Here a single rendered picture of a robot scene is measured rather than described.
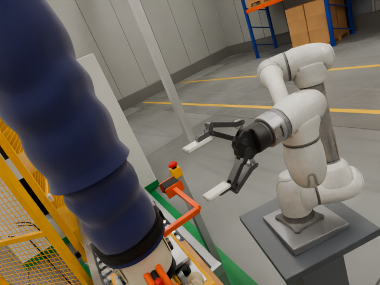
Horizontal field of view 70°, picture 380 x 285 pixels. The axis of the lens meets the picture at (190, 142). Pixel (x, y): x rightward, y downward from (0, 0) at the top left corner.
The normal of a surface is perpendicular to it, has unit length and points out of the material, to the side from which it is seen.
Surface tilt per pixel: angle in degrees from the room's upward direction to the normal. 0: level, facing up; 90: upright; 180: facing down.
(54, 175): 102
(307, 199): 82
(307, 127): 98
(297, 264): 0
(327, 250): 0
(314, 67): 85
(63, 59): 74
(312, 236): 5
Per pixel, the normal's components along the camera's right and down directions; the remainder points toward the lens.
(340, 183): -0.18, 0.21
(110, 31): 0.54, 0.14
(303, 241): -0.33, -0.89
